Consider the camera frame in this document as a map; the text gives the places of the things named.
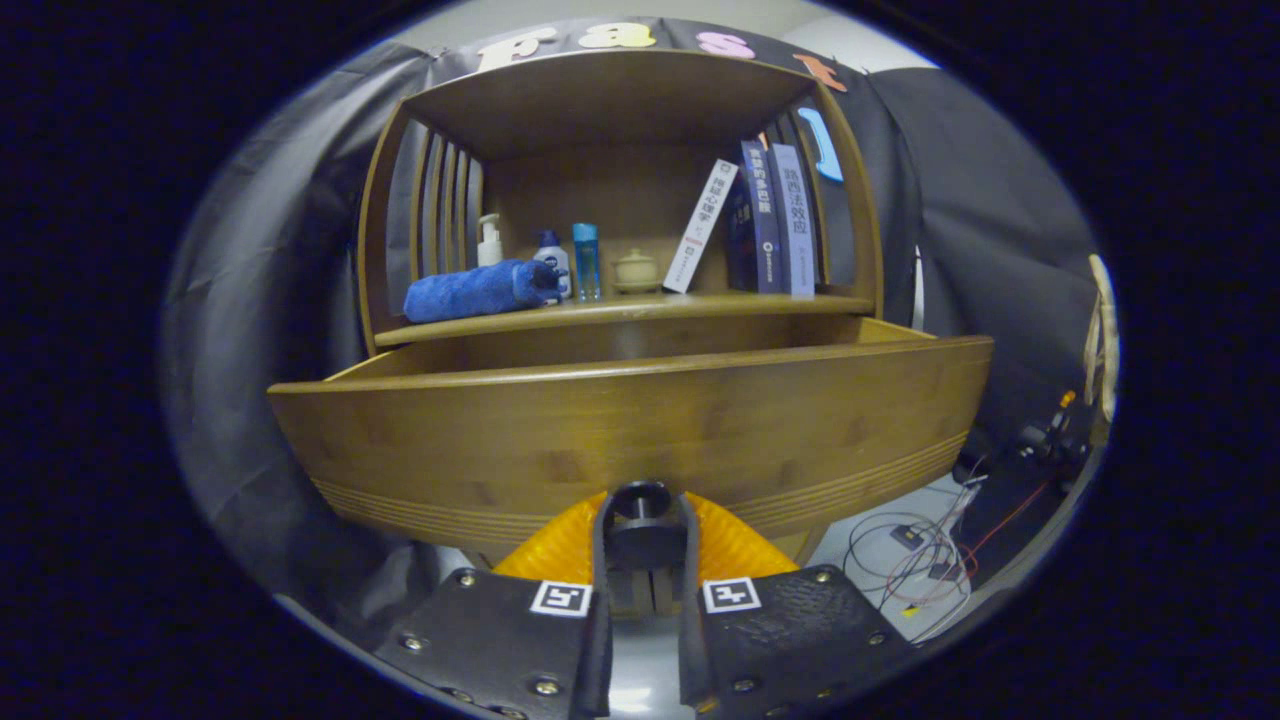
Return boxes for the white book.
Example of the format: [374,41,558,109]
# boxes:
[662,158,741,295]

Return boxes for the wooden countertop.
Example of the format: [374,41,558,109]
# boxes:
[372,292,876,349]

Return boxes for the dark floor equipment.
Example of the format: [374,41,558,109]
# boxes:
[1015,390,1091,466]

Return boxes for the wooden cabinet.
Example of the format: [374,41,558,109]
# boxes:
[355,48,886,566]

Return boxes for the clear blue bottle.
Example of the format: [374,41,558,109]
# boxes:
[572,222,603,303]

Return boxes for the white lotion bottle blue cap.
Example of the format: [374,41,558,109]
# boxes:
[533,230,572,301]

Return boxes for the lavender book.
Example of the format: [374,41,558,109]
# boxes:
[768,143,818,299]

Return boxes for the beige lidded tea cup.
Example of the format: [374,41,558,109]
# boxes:
[612,248,663,295]

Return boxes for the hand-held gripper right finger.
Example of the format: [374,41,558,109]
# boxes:
[678,490,916,716]

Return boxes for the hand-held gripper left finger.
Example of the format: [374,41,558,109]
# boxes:
[372,490,613,720]

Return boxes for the tangle of floor cables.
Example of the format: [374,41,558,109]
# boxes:
[845,475,1061,616]

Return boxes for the beige bag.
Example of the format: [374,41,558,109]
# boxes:
[1083,254,1119,421]

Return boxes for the wooden drawer with black knob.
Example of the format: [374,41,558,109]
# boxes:
[267,316,996,573]

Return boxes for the blue folded towel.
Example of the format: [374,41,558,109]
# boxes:
[403,259,563,324]

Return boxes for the dark blue book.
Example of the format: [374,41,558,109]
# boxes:
[725,140,786,295]

